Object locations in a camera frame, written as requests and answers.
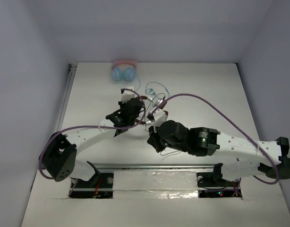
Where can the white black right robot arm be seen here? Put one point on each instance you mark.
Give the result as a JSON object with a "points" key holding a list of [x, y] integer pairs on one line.
{"points": [[269, 158]]}

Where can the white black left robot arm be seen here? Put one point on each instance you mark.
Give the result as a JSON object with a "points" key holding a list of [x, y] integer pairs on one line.
{"points": [[59, 155]]}

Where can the blue pink headphones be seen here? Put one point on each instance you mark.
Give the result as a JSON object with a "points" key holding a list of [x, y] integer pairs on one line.
{"points": [[123, 70]]}

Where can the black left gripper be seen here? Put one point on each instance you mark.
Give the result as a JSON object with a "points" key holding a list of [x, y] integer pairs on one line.
{"points": [[134, 105]]}

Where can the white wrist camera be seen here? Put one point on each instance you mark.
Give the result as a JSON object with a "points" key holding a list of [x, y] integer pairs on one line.
{"points": [[157, 118], [127, 93]]}

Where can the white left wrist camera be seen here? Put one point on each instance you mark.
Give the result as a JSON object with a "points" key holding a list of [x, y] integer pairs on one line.
{"points": [[127, 93]]}

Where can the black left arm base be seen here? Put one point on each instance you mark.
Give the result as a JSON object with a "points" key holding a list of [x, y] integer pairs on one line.
{"points": [[99, 186]]}

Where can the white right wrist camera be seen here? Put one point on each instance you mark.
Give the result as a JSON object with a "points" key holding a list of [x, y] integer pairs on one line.
{"points": [[157, 118]]}

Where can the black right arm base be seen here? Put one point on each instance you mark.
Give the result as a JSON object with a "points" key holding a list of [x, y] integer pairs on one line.
{"points": [[212, 185]]}

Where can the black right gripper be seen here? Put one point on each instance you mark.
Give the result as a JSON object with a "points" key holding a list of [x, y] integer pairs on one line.
{"points": [[153, 139]]}

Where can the brown silver headphones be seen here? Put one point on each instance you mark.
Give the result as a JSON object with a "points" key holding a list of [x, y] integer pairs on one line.
{"points": [[154, 102]]}

